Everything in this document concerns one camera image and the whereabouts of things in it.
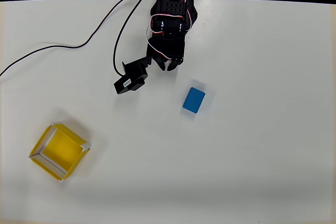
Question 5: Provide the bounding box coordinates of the blue rectangular block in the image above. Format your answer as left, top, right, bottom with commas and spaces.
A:
182, 87, 206, 114

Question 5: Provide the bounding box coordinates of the yellow paper box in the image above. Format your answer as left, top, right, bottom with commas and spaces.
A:
28, 123, 92, 183

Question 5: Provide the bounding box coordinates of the red and white servo wire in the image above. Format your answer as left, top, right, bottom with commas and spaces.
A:
145, 0, 208, 62

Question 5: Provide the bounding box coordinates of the black gripper-mounted camera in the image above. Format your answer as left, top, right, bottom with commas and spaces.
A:
113, 57, 150, 95

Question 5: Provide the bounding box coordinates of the black camera cable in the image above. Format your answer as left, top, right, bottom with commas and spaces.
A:
112, 0, 158, 76

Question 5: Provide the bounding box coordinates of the long black cable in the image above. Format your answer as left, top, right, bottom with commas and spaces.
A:
0, 0, 133, 78

